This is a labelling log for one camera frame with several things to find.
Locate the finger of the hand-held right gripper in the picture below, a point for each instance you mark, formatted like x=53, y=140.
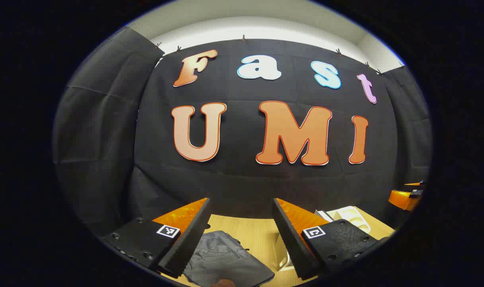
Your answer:
x=403, y=197

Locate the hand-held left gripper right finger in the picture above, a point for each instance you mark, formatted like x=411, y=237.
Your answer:
x=293, y=245

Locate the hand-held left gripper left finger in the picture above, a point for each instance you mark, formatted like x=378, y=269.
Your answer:
x=187, y=244

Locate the grey schoolbag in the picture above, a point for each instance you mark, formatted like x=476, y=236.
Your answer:
x=226, y=259

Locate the white bookshelf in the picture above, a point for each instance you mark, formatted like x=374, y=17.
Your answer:
x=347, y=215

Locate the black backdrop cloth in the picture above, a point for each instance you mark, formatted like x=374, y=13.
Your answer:
x=242, y=175

